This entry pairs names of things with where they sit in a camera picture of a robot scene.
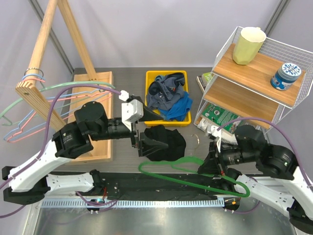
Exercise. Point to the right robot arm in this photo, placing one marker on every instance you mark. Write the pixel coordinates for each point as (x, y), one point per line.
(277, 162)

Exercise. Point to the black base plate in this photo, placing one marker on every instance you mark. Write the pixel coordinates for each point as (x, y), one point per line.
(140, 187)

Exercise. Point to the dark navy tank top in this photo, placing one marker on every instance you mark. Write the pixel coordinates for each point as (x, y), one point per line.
(165, 91)

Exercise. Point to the pale green mug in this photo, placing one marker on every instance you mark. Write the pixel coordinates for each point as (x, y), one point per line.
(250, 41)

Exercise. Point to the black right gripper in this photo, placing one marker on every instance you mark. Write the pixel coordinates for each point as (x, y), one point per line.
(214, 161)

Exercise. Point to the blue lidded jar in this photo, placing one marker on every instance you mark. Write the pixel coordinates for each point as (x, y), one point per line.
(286, 75)

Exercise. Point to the black tank top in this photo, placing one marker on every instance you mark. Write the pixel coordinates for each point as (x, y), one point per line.
(175, 141)

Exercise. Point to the dark green hanger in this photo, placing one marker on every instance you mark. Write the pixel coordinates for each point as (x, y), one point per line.
(198, 161)

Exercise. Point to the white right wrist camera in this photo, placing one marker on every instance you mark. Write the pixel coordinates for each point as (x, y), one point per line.
(216, 134)

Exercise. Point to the green box on shelf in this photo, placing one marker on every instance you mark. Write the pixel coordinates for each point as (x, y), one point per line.
(204, 79)

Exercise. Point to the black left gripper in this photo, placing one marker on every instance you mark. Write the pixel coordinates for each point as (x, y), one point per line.
(139, 141)

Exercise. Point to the yellow plastic tray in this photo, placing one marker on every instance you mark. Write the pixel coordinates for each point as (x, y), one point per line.
(150, 77)

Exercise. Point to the slotted metal rail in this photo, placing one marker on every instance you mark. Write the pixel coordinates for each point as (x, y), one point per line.
(78, 203)

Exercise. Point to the white wire wooden shelf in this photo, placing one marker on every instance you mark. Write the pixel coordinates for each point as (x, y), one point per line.
(246, 90)

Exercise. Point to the light blue wire hanger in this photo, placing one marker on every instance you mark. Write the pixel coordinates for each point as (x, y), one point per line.
(73, 101)

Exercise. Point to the mint green hanger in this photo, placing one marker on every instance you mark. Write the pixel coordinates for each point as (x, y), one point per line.
(10, 123)

